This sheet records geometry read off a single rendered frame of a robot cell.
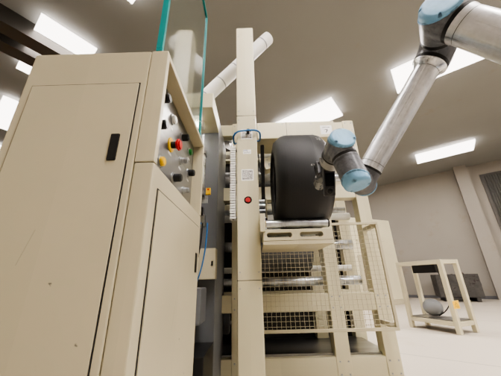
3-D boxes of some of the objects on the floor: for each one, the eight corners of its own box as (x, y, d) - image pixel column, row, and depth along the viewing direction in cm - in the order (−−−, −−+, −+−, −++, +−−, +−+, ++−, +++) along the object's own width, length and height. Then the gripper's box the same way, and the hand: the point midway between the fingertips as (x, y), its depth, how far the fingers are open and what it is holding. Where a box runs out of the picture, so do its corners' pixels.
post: (237, 435, 104) (235, 27, 192) (239, 418, 116) (237, 42, 205) (268, 434, 104) (252, 27, 192) (266, 418, 116) (253, 42, 205)
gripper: (338, 152, 101) (325, 177, 120) (317, 152, 101) (307, 177, 120) (342, 169, 97) (328, 193, 116) (320, 170, 97) (309, 193, 116)
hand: (319, 189), depth 116 cm, fingers closed
